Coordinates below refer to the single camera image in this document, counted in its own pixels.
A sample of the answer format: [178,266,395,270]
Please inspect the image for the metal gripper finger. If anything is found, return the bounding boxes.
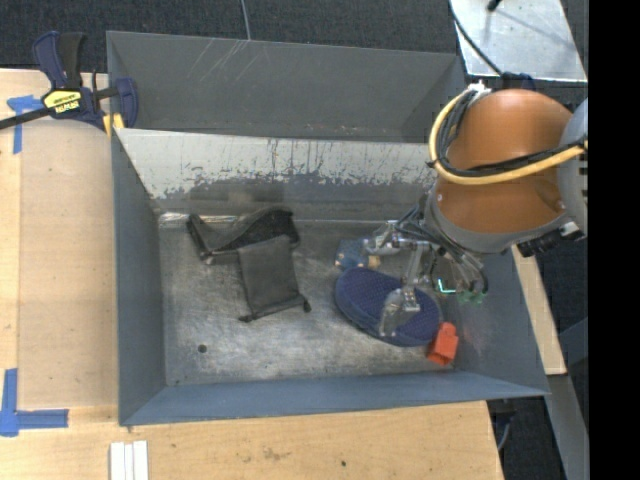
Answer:
[378,286,422,338]
[360,221,404,258]

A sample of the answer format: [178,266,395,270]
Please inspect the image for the blue toy figure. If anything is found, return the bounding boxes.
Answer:
[335,237,382,271]

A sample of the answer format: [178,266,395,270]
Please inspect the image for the orange-red small block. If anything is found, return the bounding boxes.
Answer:
[425,321,460,367]

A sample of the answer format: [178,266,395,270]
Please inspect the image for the black mesh cloth bag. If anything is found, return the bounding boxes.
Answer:
[186,206,302,264]

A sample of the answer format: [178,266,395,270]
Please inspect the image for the dark grey cloth pouch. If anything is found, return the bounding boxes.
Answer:
[236,234,313,324]

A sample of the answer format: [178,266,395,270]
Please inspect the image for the grey metal bin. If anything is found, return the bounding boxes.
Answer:
[104,30,552,427]

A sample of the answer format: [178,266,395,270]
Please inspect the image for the black cylinder on white bracket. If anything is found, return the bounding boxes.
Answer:
[516,221,587,259]

